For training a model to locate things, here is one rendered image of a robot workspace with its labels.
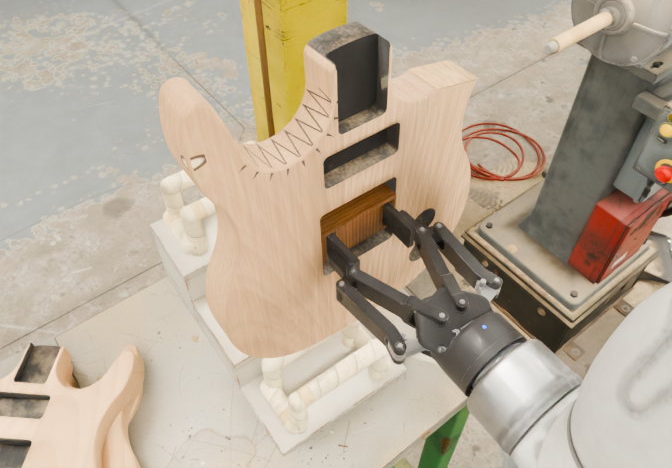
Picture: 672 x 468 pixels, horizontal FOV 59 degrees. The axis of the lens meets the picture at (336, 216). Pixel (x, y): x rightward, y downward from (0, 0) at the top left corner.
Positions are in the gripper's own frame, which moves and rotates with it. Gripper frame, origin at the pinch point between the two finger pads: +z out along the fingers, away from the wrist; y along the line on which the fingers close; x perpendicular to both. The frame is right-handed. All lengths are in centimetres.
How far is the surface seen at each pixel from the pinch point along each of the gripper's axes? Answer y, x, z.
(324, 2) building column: 75, -49, 118
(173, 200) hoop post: -8, -27, 44
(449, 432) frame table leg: 20, -73, -6
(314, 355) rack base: 1, -51, 15
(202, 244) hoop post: -7.8, -32.1, 35.4
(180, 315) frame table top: -15, -52, 38
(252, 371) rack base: -10, -48, 17
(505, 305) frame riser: 96, -141, 32
